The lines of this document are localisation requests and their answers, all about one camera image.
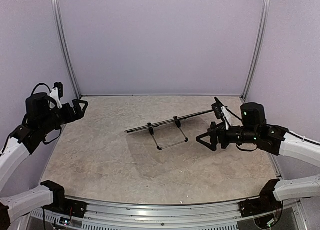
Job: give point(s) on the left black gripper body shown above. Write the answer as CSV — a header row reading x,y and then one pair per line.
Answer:
x,y
67,117

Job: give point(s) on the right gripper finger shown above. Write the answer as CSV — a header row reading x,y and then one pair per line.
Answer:
x,y
214,128
209,140

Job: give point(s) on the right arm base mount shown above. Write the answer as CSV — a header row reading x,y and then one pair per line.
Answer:
x,y
259,205

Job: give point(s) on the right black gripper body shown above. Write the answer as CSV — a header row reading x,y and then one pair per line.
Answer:
x,y
227,140

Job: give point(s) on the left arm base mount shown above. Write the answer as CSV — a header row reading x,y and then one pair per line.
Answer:
x,y
67,206

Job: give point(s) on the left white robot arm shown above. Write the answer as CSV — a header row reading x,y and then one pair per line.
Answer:
x,y
44,113

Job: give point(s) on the right aluminium corner post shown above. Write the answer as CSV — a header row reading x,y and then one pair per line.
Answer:
x,y
257,49

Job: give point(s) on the aluminium corner post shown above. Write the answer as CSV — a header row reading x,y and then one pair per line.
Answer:
x,y
64,47
257,49

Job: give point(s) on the front aluminium rail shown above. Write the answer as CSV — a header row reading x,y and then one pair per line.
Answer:
x,y
103,215

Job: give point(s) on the left aluminium corner post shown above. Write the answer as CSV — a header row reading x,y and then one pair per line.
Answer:
x,y
64,47

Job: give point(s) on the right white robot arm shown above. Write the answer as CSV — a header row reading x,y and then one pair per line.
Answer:
x,y
274,139

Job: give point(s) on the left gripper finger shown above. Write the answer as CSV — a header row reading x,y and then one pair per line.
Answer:
x,y
80,105
78,113

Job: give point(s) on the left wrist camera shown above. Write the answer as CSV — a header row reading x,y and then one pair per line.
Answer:
x,y
56,94

